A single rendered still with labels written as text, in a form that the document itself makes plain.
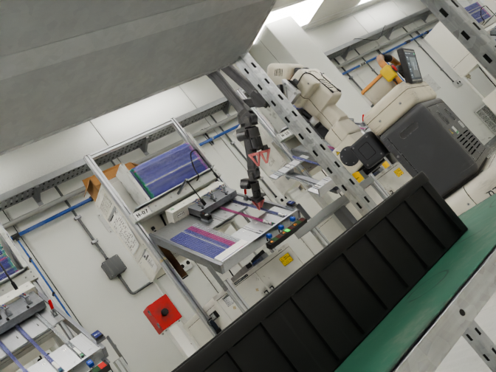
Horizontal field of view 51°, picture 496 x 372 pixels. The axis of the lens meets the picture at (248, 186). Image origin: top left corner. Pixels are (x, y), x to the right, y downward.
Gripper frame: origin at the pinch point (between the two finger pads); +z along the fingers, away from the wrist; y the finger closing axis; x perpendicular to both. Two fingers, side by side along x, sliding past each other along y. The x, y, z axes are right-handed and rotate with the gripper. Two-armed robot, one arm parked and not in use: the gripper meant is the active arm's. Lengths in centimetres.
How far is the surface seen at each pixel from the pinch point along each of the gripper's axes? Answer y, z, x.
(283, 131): -91, -15, -53
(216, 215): 19.1, 0.5, -22.7
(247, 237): 29.7, 1.0, 17.1
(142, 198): 49, -20, -59
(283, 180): -85, 30, -59
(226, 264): 56, 2, 26
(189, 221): 34.2, 0.3, -33.7
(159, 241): 60, 1, -34
